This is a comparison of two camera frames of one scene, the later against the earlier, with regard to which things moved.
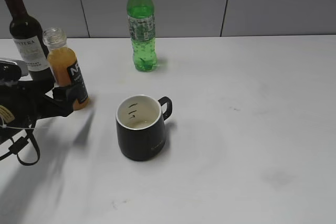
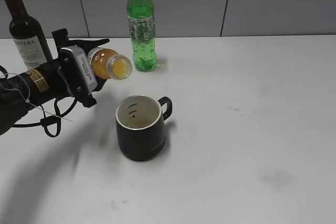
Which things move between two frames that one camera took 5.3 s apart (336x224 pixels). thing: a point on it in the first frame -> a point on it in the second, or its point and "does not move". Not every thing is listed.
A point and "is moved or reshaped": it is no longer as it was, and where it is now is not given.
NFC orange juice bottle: [65, 68] is moved or reshaped
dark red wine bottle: [28, 36] does not move
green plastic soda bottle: [140, 10] does not move
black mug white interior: [140, 129] does not move
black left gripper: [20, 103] -> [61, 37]
